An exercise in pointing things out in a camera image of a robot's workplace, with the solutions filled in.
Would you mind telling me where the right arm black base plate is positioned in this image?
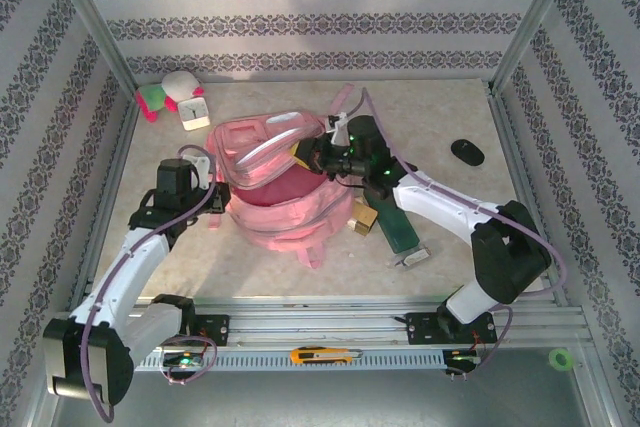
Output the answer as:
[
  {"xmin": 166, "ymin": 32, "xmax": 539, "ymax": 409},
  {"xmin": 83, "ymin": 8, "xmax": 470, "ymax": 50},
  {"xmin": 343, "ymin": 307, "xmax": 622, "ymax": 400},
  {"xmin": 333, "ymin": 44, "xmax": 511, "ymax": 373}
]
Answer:
[{"xmin": 403, "ymin": 311, "xmax": 499, "ymax": 347}]

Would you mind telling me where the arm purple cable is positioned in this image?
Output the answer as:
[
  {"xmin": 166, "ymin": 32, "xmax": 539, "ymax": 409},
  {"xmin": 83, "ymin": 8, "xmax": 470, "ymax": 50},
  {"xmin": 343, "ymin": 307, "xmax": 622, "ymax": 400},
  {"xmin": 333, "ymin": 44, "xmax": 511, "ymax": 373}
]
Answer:
[
  {"xmin": 329, "ymin": 88, "xmax": 569, "ymax": 383},
  {"xmin": 79, "ymin": 144, "xmax": 219, "ymax": 423}
]

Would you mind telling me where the pink backpack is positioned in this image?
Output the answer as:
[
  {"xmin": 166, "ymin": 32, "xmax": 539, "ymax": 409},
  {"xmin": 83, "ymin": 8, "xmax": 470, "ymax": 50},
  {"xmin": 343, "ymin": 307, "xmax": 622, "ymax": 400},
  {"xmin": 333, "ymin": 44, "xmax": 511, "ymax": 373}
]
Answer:
[{"xmin": 207, "ymin": 84, "xmax": 369, "ymax": 271}]

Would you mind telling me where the white square alarm clock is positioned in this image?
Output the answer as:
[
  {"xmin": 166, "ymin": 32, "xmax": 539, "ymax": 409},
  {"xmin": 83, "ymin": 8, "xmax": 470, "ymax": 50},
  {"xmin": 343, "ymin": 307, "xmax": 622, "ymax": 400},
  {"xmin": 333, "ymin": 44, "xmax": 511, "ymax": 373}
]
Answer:
[{"xmin": 178, "ymin": 95, "xmax": 210, "ymax": 132}]

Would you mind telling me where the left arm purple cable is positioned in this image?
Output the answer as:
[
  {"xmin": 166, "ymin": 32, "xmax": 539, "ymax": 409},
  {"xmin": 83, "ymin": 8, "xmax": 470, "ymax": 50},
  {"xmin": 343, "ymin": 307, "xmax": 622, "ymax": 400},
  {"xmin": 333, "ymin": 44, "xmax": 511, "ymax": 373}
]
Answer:
[{"xmin": 79, "ymin": 144, "xmax": 219, "ymax": 423}]

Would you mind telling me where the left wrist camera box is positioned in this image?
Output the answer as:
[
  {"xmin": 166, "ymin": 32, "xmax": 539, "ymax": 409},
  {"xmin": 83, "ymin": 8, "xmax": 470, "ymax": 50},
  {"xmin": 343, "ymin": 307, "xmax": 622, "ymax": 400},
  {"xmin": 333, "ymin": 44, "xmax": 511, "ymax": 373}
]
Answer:
[{"xmin": 189, "ymin": 154, "xmax": 217, "ymax": 192}]

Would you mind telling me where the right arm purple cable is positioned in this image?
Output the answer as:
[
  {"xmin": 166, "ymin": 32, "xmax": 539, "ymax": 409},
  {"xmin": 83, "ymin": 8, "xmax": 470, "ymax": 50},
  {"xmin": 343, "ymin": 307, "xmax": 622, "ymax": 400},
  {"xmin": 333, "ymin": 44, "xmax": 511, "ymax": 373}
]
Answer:
[{"xmin": 329, "ymin": 88, "xmax": 569, "ymax": 383}]

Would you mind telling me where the yellow black utility knife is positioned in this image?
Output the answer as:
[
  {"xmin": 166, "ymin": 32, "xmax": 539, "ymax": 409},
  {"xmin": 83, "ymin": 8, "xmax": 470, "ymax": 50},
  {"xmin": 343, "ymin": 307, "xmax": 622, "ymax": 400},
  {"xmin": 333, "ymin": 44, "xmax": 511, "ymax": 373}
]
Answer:
[{"xmin": 289, "ymin": 345, "xmax": 364, "ymax": 366}]

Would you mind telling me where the dark green pencil case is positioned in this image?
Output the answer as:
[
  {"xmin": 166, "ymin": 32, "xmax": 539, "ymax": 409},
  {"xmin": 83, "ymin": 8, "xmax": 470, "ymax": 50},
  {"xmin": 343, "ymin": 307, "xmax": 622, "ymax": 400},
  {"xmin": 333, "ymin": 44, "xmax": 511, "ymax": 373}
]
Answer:
[{"xmin": 367, "ymin": 191, "xmax": 419, "ymax": 254}]

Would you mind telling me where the small lit circuit board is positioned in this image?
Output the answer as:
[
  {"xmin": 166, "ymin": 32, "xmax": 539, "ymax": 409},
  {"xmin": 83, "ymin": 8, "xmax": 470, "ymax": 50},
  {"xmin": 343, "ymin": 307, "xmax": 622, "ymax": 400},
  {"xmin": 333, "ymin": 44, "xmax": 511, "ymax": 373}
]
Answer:
[
  {"xmin": 163, "ymin": 352, "xmax": 206, "ymax": 369},
  {"xmin": 442, "ymin": 349, "xmax": 482, "ymax": 366}
]

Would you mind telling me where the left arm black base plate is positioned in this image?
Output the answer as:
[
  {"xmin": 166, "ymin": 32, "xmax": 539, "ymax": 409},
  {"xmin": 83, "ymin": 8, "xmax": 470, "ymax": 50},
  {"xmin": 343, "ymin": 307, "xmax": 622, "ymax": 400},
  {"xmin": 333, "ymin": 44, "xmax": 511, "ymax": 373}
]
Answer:
[{"xmin": 192, "ymin": 314, "xmax": 231, "ymax": 348}]

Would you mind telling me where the aluminium mounting rail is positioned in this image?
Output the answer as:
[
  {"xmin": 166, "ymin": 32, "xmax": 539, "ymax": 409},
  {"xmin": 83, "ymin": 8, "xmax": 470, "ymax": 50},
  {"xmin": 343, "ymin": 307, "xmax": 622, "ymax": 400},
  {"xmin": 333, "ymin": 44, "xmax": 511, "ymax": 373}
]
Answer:
[{"xmin": 47, "ymin": 296, "xmax": 589, "ymax": 348}]

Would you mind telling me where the black computer mouse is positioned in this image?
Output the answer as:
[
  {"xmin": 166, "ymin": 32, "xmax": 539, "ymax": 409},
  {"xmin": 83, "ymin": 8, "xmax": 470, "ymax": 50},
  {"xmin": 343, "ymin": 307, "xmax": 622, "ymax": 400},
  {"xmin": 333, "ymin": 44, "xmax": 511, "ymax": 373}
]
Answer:
[{"xmin": 450, "ymin": 139, "xmax": 485, "ymax": 167}]

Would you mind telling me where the aluminium frame post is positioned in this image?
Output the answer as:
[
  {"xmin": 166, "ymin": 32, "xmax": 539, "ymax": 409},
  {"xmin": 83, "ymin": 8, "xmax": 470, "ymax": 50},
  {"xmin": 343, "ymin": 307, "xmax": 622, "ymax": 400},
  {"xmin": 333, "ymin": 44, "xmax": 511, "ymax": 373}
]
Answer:
[
  {"xmin": 489, "ymin": 0, "xmax": 586, "ymax": 93},
  {"xmin": 42, "ymin": 0, "xmax": 139, "ymax": 96}
]

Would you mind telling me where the green tape roll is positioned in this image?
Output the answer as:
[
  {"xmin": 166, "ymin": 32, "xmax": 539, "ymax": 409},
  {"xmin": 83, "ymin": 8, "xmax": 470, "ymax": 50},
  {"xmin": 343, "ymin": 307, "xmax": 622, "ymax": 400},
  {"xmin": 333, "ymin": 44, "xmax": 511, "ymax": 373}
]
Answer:
[{"xmin": 548, "ymin": 348, "xmax": 575, "ymax": 372}]

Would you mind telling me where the aluminium side rail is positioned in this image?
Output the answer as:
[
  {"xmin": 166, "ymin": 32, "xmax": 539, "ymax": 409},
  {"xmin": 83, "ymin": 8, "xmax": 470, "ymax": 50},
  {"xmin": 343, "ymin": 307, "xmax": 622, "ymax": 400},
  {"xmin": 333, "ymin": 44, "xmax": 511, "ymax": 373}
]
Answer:
[
  {"xmin": 487, "ymin": 81, "xmax": 569, "ymax": 306},
  {"xmin": 69, "ymin": 91, "xmax": 139, "ymax": 308}
]

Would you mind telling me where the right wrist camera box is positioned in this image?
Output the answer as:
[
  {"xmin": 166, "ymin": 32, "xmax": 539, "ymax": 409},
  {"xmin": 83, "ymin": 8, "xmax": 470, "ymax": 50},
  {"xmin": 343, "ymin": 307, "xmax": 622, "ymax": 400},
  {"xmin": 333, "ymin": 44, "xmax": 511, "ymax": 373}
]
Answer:
[{"xmin": 327, "ymin": 110, "xmax": 352, "ymax": 147}]

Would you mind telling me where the gold wooden block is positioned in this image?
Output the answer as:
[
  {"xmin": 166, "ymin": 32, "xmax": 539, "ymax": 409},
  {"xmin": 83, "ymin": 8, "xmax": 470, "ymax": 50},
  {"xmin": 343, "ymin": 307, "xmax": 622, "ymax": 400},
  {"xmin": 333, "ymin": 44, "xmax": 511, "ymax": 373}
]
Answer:
[{"xmin": 348, "ymin": 198, "xmax": 380, "ymax": 237}]

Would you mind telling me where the slotted grey cable duct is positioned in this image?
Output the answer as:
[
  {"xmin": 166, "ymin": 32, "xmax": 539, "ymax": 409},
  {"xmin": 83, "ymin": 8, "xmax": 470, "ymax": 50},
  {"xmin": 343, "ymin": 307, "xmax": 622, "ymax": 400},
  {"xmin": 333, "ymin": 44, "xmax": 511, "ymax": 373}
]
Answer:
[{"xmin": 134, "ymin": 349, "xmax": 481, "ymax": 373}]

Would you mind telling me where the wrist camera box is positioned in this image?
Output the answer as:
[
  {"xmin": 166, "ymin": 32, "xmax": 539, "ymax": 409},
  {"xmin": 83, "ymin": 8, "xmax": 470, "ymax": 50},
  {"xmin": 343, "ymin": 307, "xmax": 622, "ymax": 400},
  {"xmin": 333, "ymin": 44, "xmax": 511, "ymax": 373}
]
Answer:
[
  {"xmin": 189, "ymin": 154, "xmax": 217, "ymax": 192},
  {"xmin": 327, "ymin": 110, "xmax": 352, "ymax": 147}
]

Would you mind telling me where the white pink green plush toy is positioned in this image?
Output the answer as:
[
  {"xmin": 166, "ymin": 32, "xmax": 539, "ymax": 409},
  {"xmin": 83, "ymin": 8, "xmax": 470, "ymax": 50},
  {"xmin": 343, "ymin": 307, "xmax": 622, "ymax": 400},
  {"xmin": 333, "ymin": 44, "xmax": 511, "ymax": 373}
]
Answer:
[{"xmin": 135, "ymin": 70, "xmax": 206, "ymax": 123}]

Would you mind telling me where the small silver metal object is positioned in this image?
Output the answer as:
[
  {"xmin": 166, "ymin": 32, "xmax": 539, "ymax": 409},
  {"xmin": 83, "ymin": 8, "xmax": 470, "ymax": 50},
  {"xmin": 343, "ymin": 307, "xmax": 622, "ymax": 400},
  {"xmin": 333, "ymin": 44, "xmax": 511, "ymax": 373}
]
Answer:
[{"xmin": 391, "ymin": 245, "xmax": 431, "ymax": 269}]

